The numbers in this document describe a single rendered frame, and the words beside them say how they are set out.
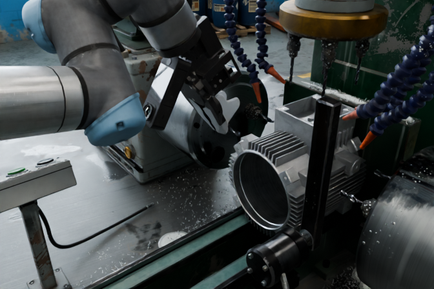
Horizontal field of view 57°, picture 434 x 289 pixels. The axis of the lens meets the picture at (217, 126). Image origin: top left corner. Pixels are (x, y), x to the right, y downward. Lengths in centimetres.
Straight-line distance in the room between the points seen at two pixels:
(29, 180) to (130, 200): 40
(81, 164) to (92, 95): 85
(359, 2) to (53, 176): 59
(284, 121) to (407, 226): 30
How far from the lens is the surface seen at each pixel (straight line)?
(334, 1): 68
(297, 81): 92
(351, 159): 78
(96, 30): 52
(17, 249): 105
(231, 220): 84
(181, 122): 89
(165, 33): 55
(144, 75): 103
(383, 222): 60
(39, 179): 77
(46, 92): 44
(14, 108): 43
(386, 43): 92
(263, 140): 74
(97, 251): 98
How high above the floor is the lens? 146
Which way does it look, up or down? 27 degrees down
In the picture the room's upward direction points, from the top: straight up
